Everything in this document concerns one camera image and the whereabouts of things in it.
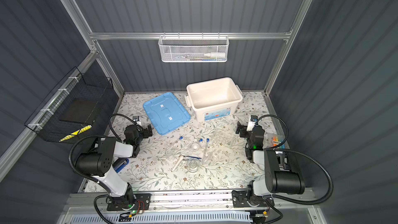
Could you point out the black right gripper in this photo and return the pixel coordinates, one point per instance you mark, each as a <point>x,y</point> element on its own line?
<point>245,131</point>

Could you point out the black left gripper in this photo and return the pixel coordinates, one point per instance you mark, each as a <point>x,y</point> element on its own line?
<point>146,131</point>

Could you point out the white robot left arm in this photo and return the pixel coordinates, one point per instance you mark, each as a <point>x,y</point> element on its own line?
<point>99,158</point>

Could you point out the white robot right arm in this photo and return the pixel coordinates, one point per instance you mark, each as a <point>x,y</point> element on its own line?
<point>280,171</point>

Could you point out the coloured marker set box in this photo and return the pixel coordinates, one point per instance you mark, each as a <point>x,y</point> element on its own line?
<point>272,139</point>

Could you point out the blue plastic box lid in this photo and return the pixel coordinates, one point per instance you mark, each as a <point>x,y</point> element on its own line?
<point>166,113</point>

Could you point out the white plastic storage box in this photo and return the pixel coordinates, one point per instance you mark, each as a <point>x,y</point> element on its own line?
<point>214,98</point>

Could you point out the blue tweezers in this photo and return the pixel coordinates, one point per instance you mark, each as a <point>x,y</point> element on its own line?
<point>191,157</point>

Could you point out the clear glass flask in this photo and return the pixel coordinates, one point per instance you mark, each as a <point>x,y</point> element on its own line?
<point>193,165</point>

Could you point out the white bottle in basket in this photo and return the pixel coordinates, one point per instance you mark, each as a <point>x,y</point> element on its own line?
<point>216,55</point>

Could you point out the black wire mesh basket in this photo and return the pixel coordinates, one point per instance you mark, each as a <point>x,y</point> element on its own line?
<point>78,109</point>

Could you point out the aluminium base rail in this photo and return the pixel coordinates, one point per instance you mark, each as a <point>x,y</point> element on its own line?
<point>168,201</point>

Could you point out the white wire mesh basket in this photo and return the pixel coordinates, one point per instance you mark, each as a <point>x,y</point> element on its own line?
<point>182,50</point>

